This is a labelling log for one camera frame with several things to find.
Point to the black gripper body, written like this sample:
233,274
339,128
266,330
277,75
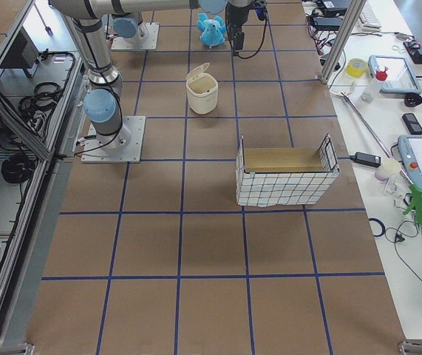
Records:
233,16

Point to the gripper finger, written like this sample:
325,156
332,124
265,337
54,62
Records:
238,37
229,31

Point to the white trash can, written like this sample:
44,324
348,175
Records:
202,90

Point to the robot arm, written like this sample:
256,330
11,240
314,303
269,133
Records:
87,15

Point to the blue teddy bear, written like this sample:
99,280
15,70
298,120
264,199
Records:
212,30

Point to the yellow tape roll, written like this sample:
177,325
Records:
356,67

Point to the long metal rod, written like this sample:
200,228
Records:
350,103

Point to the clear bottle red cap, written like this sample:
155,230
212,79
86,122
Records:
373,89

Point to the far teach pendant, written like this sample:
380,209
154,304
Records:
401,78

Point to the black power adapter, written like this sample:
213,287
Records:
366,159

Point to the black remote device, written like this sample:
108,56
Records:
412,124

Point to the small white cup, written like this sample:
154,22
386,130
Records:
389,167

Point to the blue tape roll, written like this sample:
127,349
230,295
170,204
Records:
377,226

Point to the green plastic gun tool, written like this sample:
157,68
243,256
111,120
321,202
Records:
415,203

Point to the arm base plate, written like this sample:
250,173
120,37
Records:
136,35
126,147

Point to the aluminium frame post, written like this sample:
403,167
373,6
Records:
350,19

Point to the wire basket with cardboard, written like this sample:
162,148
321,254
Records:
284,176

